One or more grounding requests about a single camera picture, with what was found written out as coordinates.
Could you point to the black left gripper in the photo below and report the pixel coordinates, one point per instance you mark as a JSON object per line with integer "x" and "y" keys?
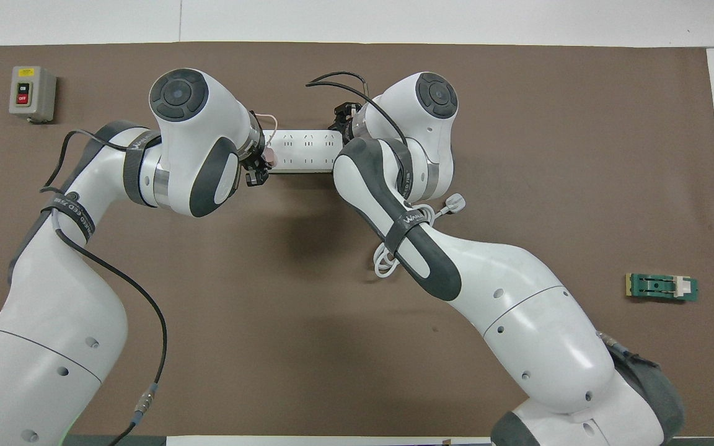
{"x": 256, "y": 160}

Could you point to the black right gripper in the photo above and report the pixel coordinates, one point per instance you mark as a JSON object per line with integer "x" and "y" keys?
{"x": 352, "y": 124}

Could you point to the pink charger adapter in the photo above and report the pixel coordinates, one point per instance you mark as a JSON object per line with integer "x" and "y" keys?
{"x": 272, "y": 158}

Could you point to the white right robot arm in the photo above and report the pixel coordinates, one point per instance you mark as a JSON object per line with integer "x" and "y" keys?
{"x": 518, "y": 297}

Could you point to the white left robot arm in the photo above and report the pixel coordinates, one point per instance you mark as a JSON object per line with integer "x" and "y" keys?
{"x": 53, "y": 297}

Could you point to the brown table mat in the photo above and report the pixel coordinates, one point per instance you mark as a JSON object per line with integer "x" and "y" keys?
{"x": 270, "y": 341}

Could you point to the grey push-button switch box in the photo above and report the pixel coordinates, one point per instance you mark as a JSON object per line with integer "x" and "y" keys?
{"x": 30, "y": 93}

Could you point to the green knife switch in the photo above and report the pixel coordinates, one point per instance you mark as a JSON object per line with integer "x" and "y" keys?
{"x": 657, "y": 287}

